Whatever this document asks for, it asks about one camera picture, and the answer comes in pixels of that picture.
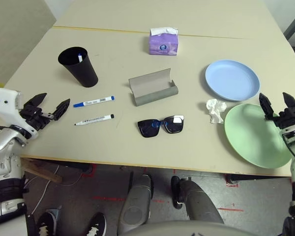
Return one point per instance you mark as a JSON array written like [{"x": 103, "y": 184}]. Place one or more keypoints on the grey robot leg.
[
  {"x": 199, "y": 201},
  {"x": 135, "y": 204}
]

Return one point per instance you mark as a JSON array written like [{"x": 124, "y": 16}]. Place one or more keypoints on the grey robot torso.
[{"x": 186, "y": 229}]

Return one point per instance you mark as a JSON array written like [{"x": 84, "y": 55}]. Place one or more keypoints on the black plastic cup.
[{"x": 84, "y": 71}]

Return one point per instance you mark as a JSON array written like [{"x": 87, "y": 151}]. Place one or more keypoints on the small grey floor box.
[{"x": 55, "y": 212}]

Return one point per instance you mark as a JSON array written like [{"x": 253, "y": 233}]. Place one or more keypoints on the short white blue-tipped pen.
[{"x": 79, "y": 58}]

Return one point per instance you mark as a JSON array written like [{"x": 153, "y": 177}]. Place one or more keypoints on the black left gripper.
[{"x": 35, "y": 118}]

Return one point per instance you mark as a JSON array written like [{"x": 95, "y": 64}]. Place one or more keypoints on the brown wooden plank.
[{"x": 44, "y": 174}]

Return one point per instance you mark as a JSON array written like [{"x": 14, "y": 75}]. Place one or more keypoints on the grey glasses case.
[{"x": 152, "y": 96}]

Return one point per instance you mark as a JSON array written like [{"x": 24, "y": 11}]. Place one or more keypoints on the black sunglasses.
[{"x": 150, "y": 127}]

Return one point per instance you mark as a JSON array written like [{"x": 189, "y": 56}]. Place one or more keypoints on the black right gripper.
[{"x": 288, "y": 118}]

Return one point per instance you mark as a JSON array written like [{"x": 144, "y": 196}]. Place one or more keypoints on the light green plate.
[{"x": 253, "y": 137}]

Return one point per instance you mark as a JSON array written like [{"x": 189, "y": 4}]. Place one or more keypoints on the black-framed beige side table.
[{"x": 293, "y": 27}]

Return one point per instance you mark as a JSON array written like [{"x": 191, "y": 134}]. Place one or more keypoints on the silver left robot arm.
[{"x": 2, "y": 142}]

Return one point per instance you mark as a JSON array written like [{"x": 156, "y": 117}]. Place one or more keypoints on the light blue plate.
[{"x": 231, "y": 78}]

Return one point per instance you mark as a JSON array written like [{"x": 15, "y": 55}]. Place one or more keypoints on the purple tissue pack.
[{"x": 162, "y": 44}]

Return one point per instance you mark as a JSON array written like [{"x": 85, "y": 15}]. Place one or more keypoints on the white marker with black cap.
[{"x": 93, "y": 120}]

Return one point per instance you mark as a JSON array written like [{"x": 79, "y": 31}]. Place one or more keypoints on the grey robot left leg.
[{"x": 135, "y": 204}]

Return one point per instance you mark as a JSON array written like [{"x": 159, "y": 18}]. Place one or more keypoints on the white tissue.
[{"x": 215, "y": 110}]

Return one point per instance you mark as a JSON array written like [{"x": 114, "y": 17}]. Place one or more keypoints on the white marker with blue cap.
[{"x": 93, "y": 101}]

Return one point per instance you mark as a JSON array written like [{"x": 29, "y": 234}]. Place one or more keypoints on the grey robot right leg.
[{"x": 199, "y": 201}]

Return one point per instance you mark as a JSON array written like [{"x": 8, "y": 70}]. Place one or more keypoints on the black sneaker with white laces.
[
  {"x": 97, "y": 225},
  {"x": 45, "y": 223}
]

